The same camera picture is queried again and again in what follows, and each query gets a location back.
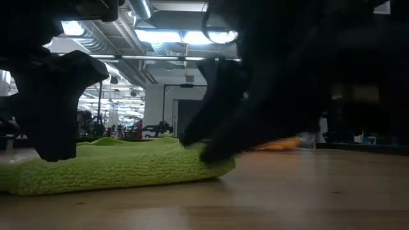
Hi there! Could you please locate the black gantry frame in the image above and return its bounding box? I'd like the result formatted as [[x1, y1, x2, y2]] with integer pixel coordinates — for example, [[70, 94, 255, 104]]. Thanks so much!
[[96, 81, 104, 126], [162, 83, 208, 128]]

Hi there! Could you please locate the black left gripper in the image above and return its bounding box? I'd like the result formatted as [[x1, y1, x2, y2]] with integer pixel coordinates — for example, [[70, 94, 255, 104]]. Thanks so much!
[[0, 0, 120, 163]]

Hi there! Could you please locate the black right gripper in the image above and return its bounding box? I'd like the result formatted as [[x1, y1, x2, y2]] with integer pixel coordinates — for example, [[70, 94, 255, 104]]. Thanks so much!
[[179, 0, 409, 166]]

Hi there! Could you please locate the white blue floor box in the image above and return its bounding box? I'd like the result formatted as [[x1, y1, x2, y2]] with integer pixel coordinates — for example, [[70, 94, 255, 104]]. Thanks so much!
[[353, 135, 377, 144]]

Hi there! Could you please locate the person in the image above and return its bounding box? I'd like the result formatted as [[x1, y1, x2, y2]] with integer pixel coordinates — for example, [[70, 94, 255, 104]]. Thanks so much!
[[75, 110, 96, 137]]

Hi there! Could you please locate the silver ceiling duct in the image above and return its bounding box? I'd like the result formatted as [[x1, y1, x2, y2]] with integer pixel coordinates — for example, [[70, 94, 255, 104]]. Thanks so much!
[[73, 0, 157, 86]]

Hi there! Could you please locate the long ceiling light bar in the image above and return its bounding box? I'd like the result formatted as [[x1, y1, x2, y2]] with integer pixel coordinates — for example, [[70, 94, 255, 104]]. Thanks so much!
[[88, 54, 241, 63]]

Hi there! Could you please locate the clear plastic bin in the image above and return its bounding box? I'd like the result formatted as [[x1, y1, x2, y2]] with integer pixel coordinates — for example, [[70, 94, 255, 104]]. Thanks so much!
[[298, 131, 318, 149]]

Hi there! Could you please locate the orange microfiber towel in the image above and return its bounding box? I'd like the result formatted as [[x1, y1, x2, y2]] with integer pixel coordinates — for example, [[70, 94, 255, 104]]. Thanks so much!
[[254, 136, 302, 152]]

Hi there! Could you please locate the green microfiber towel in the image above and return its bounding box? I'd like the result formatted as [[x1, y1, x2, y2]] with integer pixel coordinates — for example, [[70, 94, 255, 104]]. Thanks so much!
[[0, 135, 237, 197]]

